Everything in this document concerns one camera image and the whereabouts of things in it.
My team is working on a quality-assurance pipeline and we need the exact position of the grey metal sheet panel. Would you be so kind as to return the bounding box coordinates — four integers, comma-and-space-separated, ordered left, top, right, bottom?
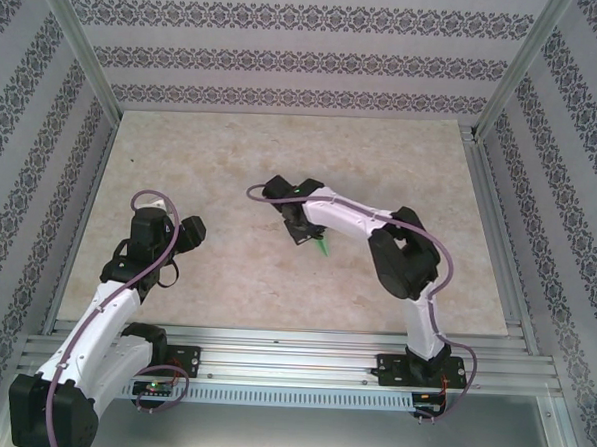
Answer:
0, 372, 585, 447

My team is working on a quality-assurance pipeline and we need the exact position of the small circuit board green light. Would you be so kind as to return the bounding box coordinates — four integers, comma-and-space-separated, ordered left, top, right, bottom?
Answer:
132, 378, 176, 397

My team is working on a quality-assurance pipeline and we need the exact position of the short black cable loop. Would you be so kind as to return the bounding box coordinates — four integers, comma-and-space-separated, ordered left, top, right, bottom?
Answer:
153, 254, 184, 289

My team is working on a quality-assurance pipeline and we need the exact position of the aluminium side rail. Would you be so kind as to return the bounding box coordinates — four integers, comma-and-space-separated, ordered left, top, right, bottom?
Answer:
41, 115, 121, 338
449, 124, 553, 357

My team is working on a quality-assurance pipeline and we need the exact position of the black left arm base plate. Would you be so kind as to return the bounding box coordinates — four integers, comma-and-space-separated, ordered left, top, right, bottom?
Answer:
162, 344, 203, 380

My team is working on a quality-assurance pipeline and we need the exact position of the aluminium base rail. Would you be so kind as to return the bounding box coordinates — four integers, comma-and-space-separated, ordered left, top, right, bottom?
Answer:
17, 313, 564, 402

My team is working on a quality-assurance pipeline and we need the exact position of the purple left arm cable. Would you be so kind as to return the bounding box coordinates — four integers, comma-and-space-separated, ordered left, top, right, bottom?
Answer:
40, 184, 201, 447

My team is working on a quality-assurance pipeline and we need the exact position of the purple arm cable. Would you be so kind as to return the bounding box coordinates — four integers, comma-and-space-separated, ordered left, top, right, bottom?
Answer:
40, 184, 201, 447
234, 182, 485, 427

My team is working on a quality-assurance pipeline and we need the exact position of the slotted grey cable duct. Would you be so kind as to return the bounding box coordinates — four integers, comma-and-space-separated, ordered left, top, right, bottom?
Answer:
96, 376, 416, 415

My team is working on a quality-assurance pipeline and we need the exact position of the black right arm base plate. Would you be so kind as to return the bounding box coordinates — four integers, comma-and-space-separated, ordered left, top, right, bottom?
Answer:
375, 352, 470, 393

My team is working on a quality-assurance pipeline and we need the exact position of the aluminium frame post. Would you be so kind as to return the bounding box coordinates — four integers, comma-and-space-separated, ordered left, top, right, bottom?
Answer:
26, 0, 130, 120
472, 0, 581, 147

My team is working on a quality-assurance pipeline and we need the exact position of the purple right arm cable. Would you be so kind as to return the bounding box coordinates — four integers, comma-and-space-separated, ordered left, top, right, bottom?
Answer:
234, 182, 485, 427

